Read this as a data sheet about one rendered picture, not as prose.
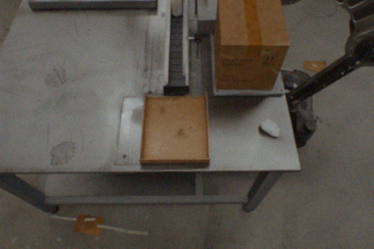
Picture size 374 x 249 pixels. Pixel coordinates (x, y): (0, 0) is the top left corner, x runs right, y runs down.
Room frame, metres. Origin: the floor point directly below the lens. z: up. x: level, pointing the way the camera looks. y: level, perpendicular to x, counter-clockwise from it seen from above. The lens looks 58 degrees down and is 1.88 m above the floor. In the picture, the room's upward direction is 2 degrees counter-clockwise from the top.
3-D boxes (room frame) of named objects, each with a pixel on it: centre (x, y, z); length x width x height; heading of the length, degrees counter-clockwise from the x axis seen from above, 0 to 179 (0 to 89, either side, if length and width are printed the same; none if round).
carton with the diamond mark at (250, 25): (0.87, -0.25, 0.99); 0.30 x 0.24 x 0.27; 177
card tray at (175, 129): (0.56, 0.05, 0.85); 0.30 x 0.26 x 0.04; 179
